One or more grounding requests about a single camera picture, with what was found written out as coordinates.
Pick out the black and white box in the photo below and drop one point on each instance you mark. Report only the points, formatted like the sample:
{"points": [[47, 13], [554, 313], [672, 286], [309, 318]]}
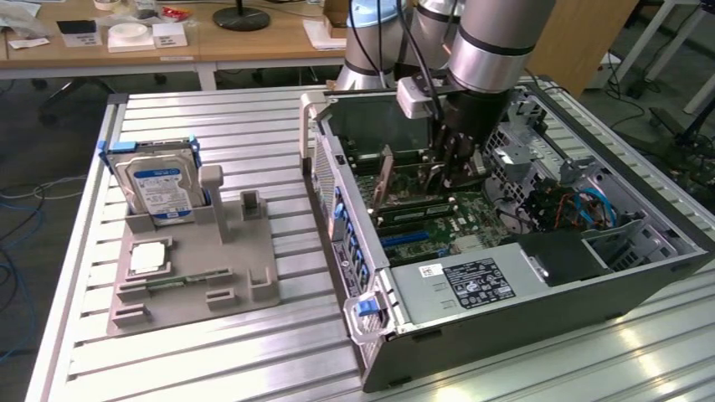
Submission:
{"points": [[79, 32]]}

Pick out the white box with tape roll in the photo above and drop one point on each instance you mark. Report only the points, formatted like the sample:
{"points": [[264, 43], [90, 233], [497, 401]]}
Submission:
{"points": [[131, 37]]}

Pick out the grey parts rack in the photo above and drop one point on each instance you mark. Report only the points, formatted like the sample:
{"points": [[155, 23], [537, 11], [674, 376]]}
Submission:
{"points": [[202, 259]]}

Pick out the green RAM stick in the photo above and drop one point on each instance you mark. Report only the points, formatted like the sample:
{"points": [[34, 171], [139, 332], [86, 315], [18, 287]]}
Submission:
{"points": [[167, 283]]}

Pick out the blue expansion slot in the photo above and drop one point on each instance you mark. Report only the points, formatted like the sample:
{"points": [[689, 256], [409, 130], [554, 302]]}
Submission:
{"points": [[404, 239]]}

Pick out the black plastic shroud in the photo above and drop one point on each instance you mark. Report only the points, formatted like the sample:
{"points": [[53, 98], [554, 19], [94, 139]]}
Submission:
{"points": [[565, 259]]}

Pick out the white paper card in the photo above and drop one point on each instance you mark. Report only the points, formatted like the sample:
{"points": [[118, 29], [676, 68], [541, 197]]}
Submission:
{"points": [[29, 42]]}

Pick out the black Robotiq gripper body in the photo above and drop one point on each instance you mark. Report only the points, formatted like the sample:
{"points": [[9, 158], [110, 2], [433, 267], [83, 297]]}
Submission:
{"points": [[476, 111]]}

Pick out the graphics card with metal bracket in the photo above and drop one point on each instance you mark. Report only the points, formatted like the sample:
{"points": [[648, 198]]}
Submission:
{"points": [[410, 184]]}

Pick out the metal disk bay cage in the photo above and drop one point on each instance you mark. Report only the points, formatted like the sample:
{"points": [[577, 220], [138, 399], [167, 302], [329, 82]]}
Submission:
{"points": [[525, 163]]}

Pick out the green motherboard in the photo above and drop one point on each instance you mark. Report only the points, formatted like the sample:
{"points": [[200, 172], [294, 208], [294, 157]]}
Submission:
{"points": [[470, 222]]}

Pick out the wooden desk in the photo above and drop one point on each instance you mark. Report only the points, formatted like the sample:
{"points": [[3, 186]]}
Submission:
{"points": [[85, 58]]}

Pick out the black round lamp base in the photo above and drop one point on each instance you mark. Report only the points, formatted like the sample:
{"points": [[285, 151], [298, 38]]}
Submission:
{"points": [[242, 19]]}

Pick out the grey power supply unit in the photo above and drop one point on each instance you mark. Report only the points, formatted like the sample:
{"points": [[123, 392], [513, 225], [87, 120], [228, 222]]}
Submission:
{"points": [[464, 285]]}

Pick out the wooden cabinet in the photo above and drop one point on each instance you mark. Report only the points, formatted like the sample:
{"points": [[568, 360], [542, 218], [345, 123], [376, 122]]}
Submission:
{"points": [[586, 42]]}

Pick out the white labelled box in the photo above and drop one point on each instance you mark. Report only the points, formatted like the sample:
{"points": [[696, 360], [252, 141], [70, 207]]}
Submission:
{"points": [[170, 35]]}

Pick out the brown cardboard box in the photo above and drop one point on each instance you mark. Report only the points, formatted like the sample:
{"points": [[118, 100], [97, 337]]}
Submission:
{"points": [[338, 12]]}

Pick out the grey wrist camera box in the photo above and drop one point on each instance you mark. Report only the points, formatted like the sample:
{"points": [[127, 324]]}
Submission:
{"points": [[414, 100]]}

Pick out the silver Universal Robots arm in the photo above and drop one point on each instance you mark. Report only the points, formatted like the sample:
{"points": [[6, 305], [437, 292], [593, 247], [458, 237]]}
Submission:
{"points": [[492, 42]]}

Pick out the white paper stack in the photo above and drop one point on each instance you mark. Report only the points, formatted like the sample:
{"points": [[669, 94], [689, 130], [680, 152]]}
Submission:
{"points": [[325, 35]]}

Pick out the silver CPU chip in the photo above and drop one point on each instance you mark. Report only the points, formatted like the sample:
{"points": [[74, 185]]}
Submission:
{"points": [[149, 257]]}

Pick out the red packet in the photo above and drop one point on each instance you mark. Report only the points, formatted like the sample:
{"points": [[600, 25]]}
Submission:
{"points": [[174, 12]]}

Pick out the installed RAM sticks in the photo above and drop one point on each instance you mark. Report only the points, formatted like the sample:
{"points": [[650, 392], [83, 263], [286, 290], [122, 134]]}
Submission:
{"points": [[417, 213]]}

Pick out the hard disk in blue carrier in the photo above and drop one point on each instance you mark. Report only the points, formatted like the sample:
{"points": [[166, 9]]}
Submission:
{"points": [[157, 184]]}

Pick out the open black PC case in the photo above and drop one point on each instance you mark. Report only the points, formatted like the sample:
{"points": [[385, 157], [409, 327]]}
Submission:
{"points": [[504, 293]]}

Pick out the blue case latch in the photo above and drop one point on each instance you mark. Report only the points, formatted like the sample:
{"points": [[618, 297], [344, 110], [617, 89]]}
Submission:
{"points": [[368, 308]]}

